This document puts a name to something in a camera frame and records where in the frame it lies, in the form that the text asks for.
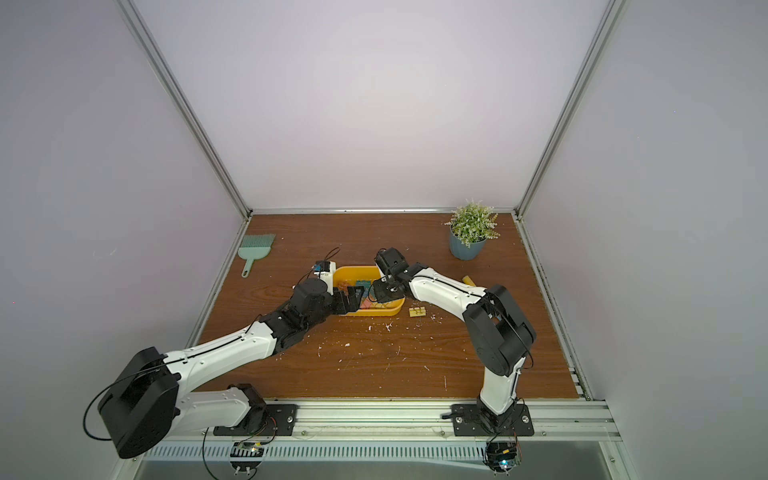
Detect yellow plastic storage box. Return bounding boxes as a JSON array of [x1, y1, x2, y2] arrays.
[[333, 266, 405, 317]]

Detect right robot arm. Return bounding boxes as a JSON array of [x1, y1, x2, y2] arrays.
[[373, 248, 537, 417]]

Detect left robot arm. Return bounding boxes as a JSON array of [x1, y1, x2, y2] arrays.
[[98, 278, 366, 459]]

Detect green plastic dustpan brush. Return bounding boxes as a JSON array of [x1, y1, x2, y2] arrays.
[[237, 234, 276, 278]]

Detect potted green plant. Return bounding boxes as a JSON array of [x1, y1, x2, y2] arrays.
[[446, 201, 500, 261]]

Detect left controller board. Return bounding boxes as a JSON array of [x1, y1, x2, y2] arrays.
[[229, 441, 266, 478]]

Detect controller board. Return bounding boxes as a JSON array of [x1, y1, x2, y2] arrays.
[[229, 441, 266, 478], [483, 441, 521, 474]]

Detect right controller board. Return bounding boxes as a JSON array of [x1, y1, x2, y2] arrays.
[[483, 441, 521, 474]]

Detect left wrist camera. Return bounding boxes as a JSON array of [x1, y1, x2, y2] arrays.
[[313, 260, 337, 294]]

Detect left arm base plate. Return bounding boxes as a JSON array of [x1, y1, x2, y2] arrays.
[[213, 404, 299, 437]]

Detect aluminium front rail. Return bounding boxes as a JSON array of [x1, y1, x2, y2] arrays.
[[128, 398, 622, 443]]

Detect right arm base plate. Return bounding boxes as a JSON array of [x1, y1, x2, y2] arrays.
[[441, 402, 535, 437]]

